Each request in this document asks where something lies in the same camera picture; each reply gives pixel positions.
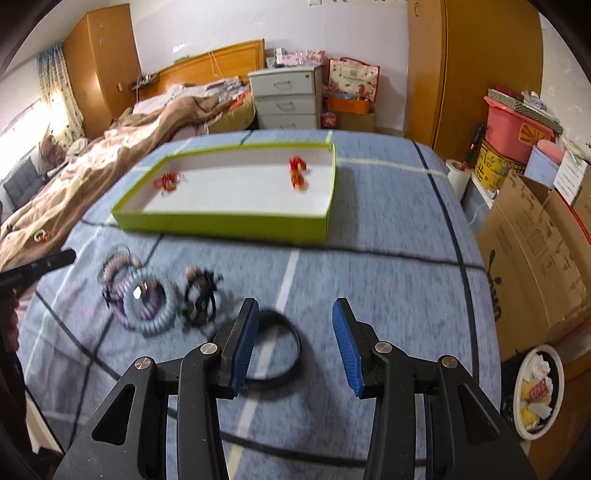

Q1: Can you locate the white paper roll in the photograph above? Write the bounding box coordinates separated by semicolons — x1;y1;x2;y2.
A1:
446;159;471;202

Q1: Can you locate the red knot charm bracelet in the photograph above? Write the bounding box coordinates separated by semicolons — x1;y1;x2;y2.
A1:
287;156;310;191

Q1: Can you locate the white waste bin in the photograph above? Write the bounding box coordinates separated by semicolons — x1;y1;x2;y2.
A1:
511;344;565;442

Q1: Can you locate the wooden wardrobe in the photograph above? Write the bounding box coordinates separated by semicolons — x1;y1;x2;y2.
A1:
404;0;543;160
63;4;140;139

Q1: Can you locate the pink spiral hair tie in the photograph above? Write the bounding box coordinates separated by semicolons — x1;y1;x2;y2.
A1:
100;248;144;296

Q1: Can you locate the black wristband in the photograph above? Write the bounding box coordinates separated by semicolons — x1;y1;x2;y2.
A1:
245;309;303;392

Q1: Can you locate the wooden headboard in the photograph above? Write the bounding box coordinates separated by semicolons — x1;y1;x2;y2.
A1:
138;39;266;100

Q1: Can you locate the orange box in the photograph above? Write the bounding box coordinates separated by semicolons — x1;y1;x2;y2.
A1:
339;99;374;115

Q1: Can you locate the grey three-drawer nightstand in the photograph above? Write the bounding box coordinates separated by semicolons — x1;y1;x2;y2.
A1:
249;66;322;130

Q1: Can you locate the pink plastic basket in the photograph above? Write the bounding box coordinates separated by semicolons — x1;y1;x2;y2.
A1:
484;96;554;164

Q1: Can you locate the yellow patterned tin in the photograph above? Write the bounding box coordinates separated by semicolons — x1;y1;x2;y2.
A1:
475;140;526;192

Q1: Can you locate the person's left hand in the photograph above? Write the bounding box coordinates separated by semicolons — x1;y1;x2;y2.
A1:
1;296;19;353

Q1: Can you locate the blue patterned curtain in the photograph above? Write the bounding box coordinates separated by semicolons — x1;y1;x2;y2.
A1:
37;43;85;146

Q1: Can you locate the red braided cord bracelet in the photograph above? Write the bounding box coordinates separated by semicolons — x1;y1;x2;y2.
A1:
152;171;188;194

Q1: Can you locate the cola bottle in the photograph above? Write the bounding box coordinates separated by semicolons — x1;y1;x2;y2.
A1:
321;111;338;129

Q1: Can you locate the green shallow cardboard tray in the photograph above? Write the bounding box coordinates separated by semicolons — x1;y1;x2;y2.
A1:
111;142;337;245

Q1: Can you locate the purple spiral hair tie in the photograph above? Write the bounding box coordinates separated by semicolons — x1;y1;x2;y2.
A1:
110;280;164;324

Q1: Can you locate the blue checked bed cover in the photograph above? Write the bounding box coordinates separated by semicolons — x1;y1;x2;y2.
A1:
19;130;501;479

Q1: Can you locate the red patterned gift bag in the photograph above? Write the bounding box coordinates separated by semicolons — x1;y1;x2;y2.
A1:
328;57;380;102

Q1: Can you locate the brown cardboard box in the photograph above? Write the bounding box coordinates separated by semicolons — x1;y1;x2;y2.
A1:
476;172;590;361

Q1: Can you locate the brown fleece blanket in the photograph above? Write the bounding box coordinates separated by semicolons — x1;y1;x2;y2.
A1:
1;95;231;270

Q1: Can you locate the black hair tie with charm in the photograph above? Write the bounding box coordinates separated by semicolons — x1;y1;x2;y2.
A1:
180;270;225;324

